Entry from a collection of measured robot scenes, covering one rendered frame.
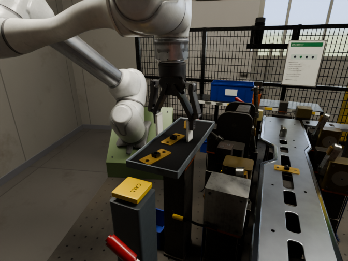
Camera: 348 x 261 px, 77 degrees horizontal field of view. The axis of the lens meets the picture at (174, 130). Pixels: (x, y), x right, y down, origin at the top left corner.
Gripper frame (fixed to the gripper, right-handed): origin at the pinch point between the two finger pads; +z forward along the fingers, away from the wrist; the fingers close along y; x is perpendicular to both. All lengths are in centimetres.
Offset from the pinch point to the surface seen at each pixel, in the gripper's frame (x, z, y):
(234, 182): -6.9, 7.4, 21.1
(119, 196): -29.2, 1.8, 4.6
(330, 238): -2.4, 18.8, 43.6
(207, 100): 99, 18, -28
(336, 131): 67, 17, 50
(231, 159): 9.4, 10.8, 15.8
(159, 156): -13.2, 1.6, 3.2
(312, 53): 129, -14, 35
